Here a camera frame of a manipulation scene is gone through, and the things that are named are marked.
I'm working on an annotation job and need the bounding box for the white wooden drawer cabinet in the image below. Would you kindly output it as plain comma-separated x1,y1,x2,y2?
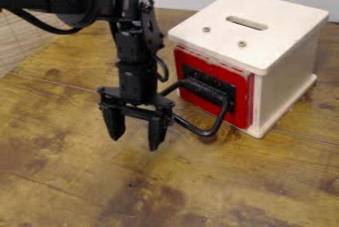
168,0,328,138

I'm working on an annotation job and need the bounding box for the red drawer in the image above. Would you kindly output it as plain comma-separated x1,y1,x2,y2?
173,46,255,129

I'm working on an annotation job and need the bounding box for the black metal drawer handle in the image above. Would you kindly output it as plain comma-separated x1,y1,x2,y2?
160,77,233,137

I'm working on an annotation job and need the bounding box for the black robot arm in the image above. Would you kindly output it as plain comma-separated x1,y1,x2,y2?
0,0,173,151

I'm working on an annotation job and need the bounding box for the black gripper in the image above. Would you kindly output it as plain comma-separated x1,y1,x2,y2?
97,59,173,152

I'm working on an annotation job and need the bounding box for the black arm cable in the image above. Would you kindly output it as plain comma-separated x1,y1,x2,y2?
4,6,85,36

